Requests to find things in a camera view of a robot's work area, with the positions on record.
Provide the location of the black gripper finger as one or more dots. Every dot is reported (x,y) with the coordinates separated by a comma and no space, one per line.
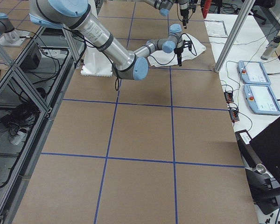
(178,59)
(184,21)

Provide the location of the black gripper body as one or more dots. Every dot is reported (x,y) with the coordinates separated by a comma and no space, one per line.
(184,12)
(178,51)

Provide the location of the white long-sleeve printed shirt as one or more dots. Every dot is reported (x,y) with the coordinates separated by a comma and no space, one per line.
(160,58)

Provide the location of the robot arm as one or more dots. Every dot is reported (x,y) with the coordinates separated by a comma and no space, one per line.
(77,15)
(164,6)

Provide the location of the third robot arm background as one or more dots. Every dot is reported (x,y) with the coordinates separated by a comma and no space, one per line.
(9,36)

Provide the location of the upper teach pendant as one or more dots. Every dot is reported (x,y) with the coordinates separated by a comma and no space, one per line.
(253,72)

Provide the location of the teach pendant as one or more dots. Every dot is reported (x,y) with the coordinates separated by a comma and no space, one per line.
(261,99)
(253,72)

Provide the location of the lower teach pendant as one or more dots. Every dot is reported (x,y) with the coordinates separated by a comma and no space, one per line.
(261,99)

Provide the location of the grey water bottle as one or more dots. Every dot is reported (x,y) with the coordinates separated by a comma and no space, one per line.
(271,48)

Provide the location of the black laptop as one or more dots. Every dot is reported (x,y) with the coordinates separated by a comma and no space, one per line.
(267,147)

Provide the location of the black power adapter box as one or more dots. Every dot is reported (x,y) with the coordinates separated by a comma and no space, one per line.
(32,59)

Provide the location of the aluminium frame post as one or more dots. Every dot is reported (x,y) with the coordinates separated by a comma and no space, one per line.
(244,11)

